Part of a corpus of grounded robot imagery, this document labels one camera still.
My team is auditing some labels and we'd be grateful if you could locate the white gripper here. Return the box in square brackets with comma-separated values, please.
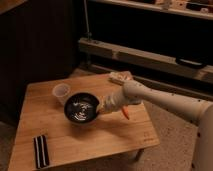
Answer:
[96, 90, 128, 114]

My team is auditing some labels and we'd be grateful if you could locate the black ceramic bowl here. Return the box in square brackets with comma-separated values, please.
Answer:
[64, 92, 99, 124]

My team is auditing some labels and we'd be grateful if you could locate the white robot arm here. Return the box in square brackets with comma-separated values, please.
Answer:
[97, 80, 213, 171]

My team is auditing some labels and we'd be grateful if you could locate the orange carrot toy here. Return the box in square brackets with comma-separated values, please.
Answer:
[121, 106, 130, 120]

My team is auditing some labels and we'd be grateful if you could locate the wooden table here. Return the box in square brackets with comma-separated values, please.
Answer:
[8, 80, 159, 171]

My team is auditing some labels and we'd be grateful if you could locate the snack bag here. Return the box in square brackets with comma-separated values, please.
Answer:
[109, 72, 132, 85]

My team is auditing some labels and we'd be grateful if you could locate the translucent plastic cup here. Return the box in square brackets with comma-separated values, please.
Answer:
[52, 83, 70, 105]

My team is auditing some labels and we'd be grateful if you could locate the black white striped cloth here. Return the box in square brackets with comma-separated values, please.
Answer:
[33, 135, 50, 169]

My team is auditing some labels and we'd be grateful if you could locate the metal pole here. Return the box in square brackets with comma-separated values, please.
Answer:
[83, 0, 92, 41]

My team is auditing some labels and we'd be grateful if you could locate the wooden bench rail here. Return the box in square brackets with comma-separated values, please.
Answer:
[78, 38, 213, 84]

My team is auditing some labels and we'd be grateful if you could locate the black handle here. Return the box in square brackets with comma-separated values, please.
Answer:
[175, 58, 207, 69]

